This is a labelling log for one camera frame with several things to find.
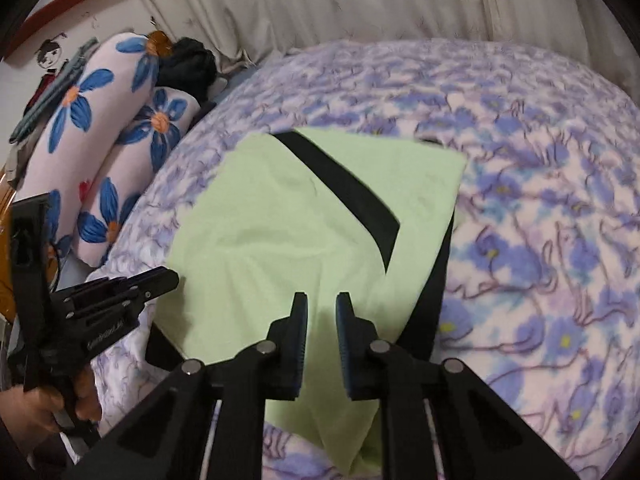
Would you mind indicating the small blue floral pillow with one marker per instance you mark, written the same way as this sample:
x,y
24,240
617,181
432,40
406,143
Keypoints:
x,y
150,135

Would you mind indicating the black cloth bundle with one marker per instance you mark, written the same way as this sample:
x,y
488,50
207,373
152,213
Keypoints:
x,y
190,67

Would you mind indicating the green and black hooded jacket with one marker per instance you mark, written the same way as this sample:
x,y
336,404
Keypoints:
x,y
260,220

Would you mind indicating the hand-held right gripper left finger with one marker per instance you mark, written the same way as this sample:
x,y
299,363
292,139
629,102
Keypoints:
x,y
300,340

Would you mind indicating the orange wooden board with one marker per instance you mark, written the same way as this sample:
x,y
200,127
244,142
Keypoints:
x,y
7,260

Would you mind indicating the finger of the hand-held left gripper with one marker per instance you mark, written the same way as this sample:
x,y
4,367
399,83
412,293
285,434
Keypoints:
x,y
37,272
150,282

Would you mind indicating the brown round object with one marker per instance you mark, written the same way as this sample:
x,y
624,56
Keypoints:
x,y
160,41

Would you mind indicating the cream patterned curtain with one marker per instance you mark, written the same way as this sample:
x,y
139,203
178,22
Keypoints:
x,y
325,5

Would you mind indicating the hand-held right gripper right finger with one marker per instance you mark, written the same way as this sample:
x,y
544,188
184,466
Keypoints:
x,y
346,345

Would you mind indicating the person's left hand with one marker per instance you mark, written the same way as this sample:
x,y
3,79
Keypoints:
x,y
30,410

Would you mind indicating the purple printed fleece blanket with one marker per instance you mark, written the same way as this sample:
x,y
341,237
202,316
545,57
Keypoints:
x,y
525,210

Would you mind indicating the blue bed sheet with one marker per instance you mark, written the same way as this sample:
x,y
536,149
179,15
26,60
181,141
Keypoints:
x,y
232,82

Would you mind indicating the large blue floral pillow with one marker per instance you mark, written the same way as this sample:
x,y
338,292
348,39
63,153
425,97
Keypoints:
x,y
105,100

